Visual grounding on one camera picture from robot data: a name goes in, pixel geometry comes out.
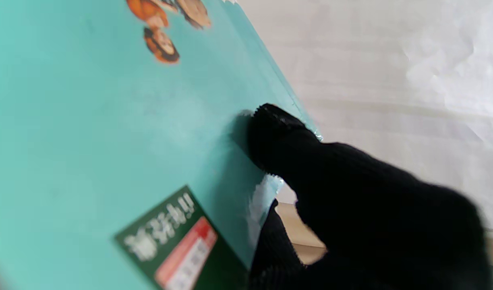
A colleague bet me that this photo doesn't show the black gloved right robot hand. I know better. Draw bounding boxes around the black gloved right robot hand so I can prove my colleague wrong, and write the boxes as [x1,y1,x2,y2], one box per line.
[246,104,493,290]

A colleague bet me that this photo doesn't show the teal cover book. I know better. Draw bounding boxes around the teal cover book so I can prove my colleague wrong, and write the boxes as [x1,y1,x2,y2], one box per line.
[0,0,323,290]

